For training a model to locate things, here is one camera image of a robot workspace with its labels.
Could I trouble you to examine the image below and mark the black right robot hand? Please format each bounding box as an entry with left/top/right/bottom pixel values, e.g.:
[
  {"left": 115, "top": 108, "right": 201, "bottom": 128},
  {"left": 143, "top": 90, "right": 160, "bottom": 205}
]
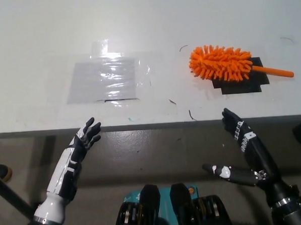
[{"left": 199, "top": 104, "right": 301, "bottom": 213}]

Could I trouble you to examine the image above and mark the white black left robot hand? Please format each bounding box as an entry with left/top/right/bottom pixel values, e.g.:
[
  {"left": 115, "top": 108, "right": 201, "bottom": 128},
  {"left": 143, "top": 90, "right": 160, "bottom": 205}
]
[{"left": 41, "top": 116, "right": 105, "bottom": 204}]

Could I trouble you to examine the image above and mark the orange microfibre duster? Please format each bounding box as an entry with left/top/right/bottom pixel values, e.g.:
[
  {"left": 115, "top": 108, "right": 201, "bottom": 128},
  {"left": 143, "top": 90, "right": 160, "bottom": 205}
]
[{"left": 188, "top": 41, "right": 295, "bottom": 85}]

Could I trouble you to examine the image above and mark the black shoe with tan sole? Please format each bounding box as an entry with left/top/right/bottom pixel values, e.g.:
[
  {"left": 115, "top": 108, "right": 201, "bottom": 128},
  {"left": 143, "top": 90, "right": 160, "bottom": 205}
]
[{"left": 0, "top": 162, "right": 13, "bottom": 183}]

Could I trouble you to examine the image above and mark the black tape patch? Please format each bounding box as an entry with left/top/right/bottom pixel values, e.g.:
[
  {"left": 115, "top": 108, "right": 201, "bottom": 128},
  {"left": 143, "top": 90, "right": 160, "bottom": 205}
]
[{"left": 210, "top": 56, "right": 271, "bottom": 96}]

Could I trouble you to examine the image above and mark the taped clear plastic sheet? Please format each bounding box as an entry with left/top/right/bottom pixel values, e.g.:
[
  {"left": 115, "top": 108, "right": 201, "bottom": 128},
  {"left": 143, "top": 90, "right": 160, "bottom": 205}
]
[{"left": 63, "top": 36, "right": 155, "bottom": 110}]

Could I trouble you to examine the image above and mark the black metal frame bar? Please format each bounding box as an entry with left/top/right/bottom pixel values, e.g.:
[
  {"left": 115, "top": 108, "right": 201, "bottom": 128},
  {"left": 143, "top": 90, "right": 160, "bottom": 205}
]
[{"left": 0, "top": 169, "right": 37, "bottom": 221}]

